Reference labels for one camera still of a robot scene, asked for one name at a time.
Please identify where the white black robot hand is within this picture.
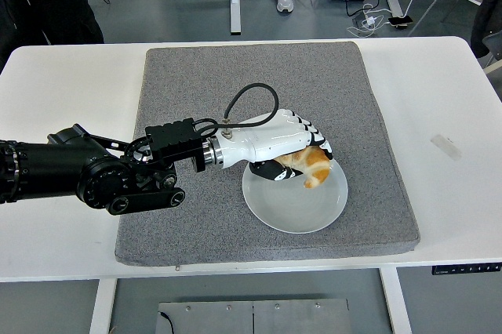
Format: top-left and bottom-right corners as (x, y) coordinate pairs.
(216, 108), (334, 183)

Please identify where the golden croissant bread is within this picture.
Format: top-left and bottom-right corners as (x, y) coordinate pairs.
(274, 146), (331, 190)

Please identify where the pale grey round plate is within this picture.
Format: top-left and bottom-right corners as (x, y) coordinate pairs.
(242, 112), (349, 235)

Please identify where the grey metal plate with screws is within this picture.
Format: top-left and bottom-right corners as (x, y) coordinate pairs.
(155, 299), (350, 334)

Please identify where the grey fabric mat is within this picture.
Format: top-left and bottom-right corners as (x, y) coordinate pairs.
(114, 40), (421, 268)

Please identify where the clear tape strip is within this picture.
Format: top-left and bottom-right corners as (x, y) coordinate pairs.
(430, 133), (463, 162)

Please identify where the black smartphone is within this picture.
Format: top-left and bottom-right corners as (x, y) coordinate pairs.
(387, 15), (414, 30)

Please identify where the white table leg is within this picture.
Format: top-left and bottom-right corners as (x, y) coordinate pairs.
(378, 269), (413, 334)
(89, 279), (118, 334)

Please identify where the black table control panel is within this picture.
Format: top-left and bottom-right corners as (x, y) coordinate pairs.
(431, 263), (502, 276)

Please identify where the grey chair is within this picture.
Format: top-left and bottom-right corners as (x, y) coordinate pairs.
(482, 31), (502, 74)

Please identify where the black jacket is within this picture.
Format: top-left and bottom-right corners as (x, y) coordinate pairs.
(469, 0), (502, 60)

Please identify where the white charger with cable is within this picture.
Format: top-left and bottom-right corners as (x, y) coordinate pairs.
(347, 3), (389, 38)

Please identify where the thin black cable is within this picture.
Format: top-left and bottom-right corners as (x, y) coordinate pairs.
(158, 311), (175, 334)

